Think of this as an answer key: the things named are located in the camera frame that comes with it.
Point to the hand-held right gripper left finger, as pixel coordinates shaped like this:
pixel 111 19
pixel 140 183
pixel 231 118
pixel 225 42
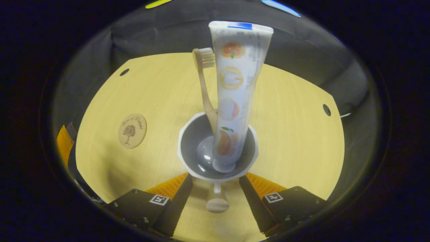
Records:
pixel 178 205

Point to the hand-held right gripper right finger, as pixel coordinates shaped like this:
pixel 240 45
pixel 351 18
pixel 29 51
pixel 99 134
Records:
pixel 255 205

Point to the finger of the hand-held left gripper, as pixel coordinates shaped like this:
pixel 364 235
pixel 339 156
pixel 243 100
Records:
pixel 63 144

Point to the round cork coaster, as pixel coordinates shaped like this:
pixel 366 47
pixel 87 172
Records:
pixel 132 130

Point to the white toothpaste tube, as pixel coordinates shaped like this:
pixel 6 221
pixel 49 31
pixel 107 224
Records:
pixel 238 84

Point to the wooden toothbrush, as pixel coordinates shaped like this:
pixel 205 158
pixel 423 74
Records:
pixel 203 84

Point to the dark round desktop hole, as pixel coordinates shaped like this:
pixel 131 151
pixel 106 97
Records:
pixel 326 110

